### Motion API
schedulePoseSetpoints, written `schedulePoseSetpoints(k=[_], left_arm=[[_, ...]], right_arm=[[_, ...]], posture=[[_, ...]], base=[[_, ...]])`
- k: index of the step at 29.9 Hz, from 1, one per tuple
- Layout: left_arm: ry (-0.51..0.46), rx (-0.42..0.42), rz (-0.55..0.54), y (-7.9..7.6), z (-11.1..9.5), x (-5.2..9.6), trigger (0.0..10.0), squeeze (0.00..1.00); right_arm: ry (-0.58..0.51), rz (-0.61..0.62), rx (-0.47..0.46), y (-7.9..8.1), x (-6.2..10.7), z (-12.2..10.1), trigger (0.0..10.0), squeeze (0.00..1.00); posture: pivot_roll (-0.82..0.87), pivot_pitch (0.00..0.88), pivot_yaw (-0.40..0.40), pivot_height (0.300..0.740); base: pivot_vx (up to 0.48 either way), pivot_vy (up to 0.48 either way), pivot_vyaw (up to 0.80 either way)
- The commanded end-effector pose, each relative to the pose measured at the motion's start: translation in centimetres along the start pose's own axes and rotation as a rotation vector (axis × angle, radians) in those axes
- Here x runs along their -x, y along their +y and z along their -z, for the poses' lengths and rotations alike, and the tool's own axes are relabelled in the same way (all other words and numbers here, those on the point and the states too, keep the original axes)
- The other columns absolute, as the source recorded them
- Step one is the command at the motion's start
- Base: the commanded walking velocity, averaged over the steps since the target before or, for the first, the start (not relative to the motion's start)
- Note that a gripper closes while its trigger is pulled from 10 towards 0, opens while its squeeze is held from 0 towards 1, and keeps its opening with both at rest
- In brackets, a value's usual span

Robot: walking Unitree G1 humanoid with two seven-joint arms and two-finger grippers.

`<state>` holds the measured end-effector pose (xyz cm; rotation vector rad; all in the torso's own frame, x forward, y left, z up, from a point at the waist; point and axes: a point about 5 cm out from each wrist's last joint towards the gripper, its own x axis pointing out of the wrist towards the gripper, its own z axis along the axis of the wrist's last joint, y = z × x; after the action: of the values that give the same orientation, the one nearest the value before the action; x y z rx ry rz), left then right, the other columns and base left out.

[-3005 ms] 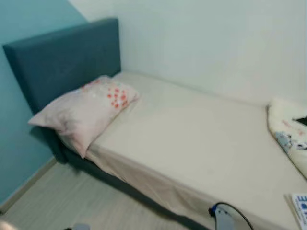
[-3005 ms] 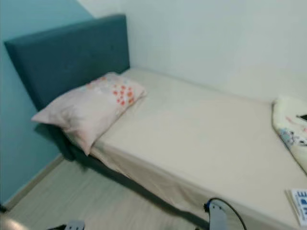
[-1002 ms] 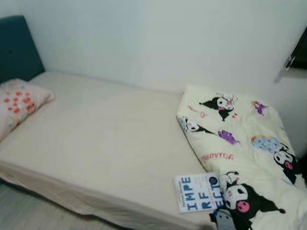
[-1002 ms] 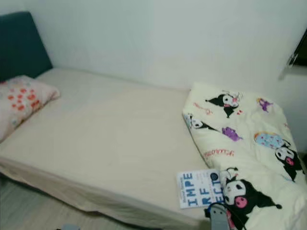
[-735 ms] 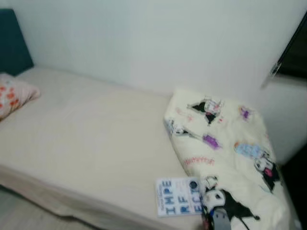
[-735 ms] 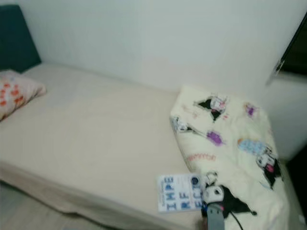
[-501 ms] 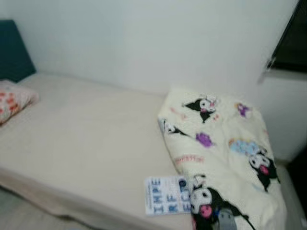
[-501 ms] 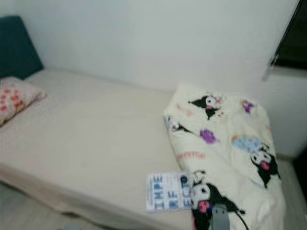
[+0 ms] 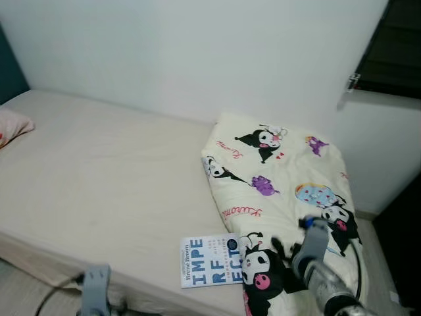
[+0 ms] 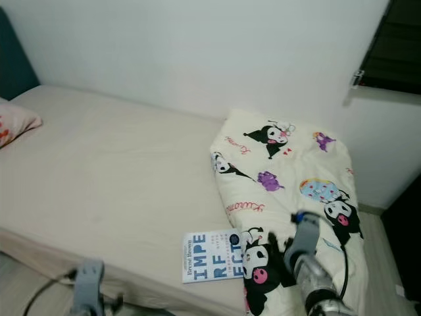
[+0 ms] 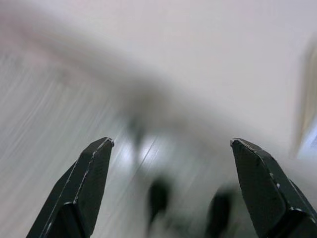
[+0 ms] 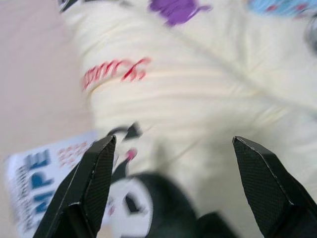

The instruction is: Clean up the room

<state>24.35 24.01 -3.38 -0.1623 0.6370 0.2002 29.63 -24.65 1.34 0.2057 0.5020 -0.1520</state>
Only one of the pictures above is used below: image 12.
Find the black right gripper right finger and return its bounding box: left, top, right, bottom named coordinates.
left=232, top=135, right=317, bottom=238

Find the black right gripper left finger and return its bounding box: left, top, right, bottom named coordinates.
left=33, top=134, right=117, bottom=238

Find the white book blue lettering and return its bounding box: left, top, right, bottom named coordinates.
left=3, top=130, right=117, bottom=236

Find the cream cartoon print blanket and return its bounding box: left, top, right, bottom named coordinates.
left=59, top=0, right=317, bottom=238

